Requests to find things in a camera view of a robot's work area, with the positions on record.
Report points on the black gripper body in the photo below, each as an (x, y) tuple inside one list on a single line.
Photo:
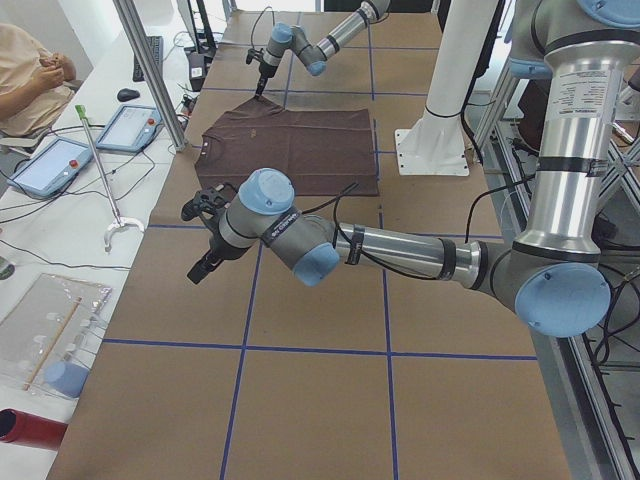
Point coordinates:
[(263, 73), (216, 248)]

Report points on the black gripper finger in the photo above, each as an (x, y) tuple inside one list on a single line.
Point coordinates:
[(203, 267), (260, 87)]

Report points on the dark brown t-shirt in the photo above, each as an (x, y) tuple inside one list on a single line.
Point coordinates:
[(321, 152)]

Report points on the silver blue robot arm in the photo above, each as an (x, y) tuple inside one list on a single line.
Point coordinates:
[(548, 275), (314, 57)]

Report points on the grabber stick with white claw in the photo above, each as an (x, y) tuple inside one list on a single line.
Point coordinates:
[(119, 222)]

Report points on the black computer mouse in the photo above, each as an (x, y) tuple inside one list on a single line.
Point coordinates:
[(127, 94)]

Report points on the far teach pendant tablet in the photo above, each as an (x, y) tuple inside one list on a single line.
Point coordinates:
[(130, 130)]

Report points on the teach pendant tablet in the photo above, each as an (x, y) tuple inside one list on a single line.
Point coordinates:
[(130, 130), (52, 169)]

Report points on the wooden stick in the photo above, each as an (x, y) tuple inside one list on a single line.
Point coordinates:
[(52, 343)]

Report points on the near teach pendant tablet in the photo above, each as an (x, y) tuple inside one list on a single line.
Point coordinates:
[(52, 169)]

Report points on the clear plastic bag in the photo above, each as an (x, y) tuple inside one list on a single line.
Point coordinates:
[(30, 325)]

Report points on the blue plastic cup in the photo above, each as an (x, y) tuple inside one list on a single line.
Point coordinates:
[(66, 377)]

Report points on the seated person in beige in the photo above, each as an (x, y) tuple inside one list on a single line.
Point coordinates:
[(34, 83)]

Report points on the red cylinder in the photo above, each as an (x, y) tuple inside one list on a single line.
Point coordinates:
[(26, 429)]

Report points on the aluminium frame post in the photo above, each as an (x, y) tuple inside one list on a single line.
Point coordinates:
[(136, 36)]

